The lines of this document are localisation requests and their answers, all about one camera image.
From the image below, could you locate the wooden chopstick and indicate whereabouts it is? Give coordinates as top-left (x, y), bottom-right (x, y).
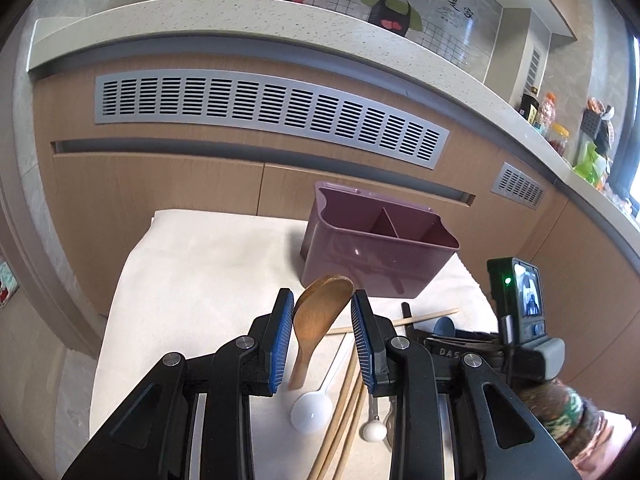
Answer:
top-left (306, 355), bottom-right (358, 480)
top-left (315, 360), bottom-right (363, 480)
top-left (326, 308), bottom-right (460, 335)
top-left (325, 385), bottom-right (368, 480)

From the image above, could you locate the short grey vent grille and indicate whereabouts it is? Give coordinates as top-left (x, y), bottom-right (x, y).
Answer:
top-left (490, 162), bottom-right (547, 208)

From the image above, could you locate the cartoon wall poster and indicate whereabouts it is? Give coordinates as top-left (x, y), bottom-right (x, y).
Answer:
top-left (292, 0), bottom-right (481, 71)

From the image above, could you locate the yellow lidded jar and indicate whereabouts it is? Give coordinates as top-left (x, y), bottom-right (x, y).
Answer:
top-left (546, 124), bottom-right (571, 158)

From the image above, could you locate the wooden kitchen cabinet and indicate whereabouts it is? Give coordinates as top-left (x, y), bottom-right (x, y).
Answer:
top-left (30, 55), bottom-right (640, 461)

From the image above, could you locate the person's right forearm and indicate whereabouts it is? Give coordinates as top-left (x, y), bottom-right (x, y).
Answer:
top-left (515, 380), bottom-right (636, 480)

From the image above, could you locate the green plastic bag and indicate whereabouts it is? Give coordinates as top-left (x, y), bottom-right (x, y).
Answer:
top-left (572, 141), bottom-right (612, 188)

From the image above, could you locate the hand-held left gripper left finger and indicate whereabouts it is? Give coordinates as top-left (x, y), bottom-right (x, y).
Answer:
top-left (62, 287), bottom-right (297, 480)

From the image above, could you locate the orange capped bottle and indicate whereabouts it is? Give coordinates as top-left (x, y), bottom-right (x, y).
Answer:
top-left (540, 92), bottom-right (558, 131)

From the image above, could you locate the long grey vent grille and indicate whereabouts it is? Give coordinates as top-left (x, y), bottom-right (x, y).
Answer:
top-left (94, 74), bottom-right (451, 171)

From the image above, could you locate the speckled stone countertop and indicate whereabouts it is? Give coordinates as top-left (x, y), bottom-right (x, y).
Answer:
top-left (27, 0), bottom-right (640, 241)

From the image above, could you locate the purple plastic utensil holder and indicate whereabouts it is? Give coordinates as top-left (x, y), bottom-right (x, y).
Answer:
top-left (300, 181), bottom-right (461, 300)

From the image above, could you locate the white cloth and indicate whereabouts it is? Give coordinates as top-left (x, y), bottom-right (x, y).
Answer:
top-left (89, 208), bottom-right (501, 480)

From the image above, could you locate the dark sauce bottle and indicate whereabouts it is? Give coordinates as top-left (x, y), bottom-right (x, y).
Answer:
top-left (519, 87), bottom-right (541, 126)

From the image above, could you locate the small white-tipped metal spoon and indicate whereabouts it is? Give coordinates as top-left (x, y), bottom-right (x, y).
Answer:
top-left (362, 395), bottom-right (388, 443)

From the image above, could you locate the wooden rice spoon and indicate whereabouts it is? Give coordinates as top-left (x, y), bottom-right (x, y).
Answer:
top-left (287, 274), bottom-right (356, 391)

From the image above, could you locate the white plastic spoon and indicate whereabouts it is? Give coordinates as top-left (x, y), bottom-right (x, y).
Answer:
top-left (290, 340), bottom-right (353, 434)

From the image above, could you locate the dark hanging rack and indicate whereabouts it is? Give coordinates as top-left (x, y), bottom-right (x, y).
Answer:
top-left (580, 97), bottom-right (616, 156)

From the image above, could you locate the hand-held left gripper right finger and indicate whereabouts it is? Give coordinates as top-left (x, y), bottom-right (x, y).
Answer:
top-left (350, 289), bottom-right (583, 480)

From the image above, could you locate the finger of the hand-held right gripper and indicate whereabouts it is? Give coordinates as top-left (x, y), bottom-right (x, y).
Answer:
top-left (425, 343), bottom-right (506, 371)
top-left (401, 302), bottom-right (502, 345)

